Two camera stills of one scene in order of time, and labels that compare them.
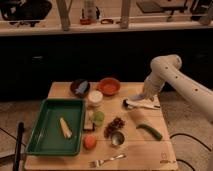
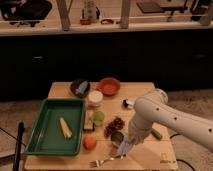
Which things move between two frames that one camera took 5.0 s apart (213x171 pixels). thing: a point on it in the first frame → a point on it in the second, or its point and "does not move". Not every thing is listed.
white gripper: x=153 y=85 → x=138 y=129
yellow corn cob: x=66 y=130 does not move
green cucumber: x=151 y=131 does not move
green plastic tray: x=47 y=137 does not move
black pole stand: x=19 y=142 does not move
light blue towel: x=137 y=97 → x=125 y=146
